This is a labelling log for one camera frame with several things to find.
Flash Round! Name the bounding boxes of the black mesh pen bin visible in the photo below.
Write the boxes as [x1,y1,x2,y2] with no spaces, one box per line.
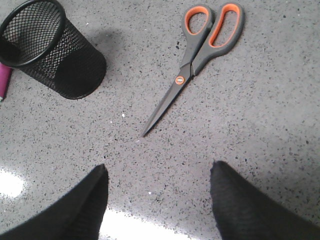
[0,0,107,100]

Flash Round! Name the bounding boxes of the pink highlighter pen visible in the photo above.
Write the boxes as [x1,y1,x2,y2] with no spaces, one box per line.
[0,63,13,102]

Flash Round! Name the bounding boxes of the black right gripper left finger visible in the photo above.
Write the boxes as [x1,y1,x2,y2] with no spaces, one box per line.
[0,164,109,240]

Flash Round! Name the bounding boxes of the grey orange scissors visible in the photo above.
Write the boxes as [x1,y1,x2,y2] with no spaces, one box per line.
[141,2,245,137]

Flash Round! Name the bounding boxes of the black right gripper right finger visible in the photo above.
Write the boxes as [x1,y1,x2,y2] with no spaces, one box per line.
[210,161,320,240]

